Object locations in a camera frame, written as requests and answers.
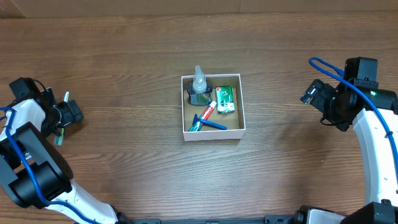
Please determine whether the open white cardboard box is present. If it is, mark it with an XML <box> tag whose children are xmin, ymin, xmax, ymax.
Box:
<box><xmin>181</xmin><ymin>73</ymin><xmax>246</xmax><ymax>141</ymax></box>

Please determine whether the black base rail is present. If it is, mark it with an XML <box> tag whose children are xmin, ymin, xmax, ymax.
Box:
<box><xmin>131</xmin><ymin>215</ymin><xmax>293</xmax><ymax>224</ymax></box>

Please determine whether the blue disposable razor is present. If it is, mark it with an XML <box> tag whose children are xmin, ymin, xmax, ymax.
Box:
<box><xmin>193</xmin><ymin>114</ymin><xmax>227</xmax><ymax>130</ymax></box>

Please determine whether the Colgate toothpaste tube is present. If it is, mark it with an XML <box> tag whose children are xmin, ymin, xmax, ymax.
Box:
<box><xmin>188</xmin><ymin>101</ymin><xmax>217</xmax><ymax>132</ymax></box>

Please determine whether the green Dettol soap pack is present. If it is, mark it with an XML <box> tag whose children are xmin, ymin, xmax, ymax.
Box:
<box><xmin>215</xmin><ymin>86</ymin><xmax>235</xmax><ymax>114</ymax></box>

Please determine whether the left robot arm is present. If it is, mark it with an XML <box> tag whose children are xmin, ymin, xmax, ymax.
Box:
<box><xmin>1</xmin><ymin>78</ymin><xmax>130</xmax><ymax>223</ymax></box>

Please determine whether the green white toothbrush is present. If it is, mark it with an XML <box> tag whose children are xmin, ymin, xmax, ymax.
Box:
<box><xmin>54</xmin><ymin>91</ymin><xmax>70</xmax><ymax>146</ymax></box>

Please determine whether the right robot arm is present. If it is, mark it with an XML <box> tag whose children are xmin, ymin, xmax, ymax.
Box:
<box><xmin>288</xmin><ymin>57</ymin><xmax>397</xmax><ymax>223</ymax></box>

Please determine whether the blue mouthwash spray bottle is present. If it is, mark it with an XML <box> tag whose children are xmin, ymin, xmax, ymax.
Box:
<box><xmin>187</xmin><ymin>65</ymin><xmax>213</xmax><ymax>106</ymax></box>

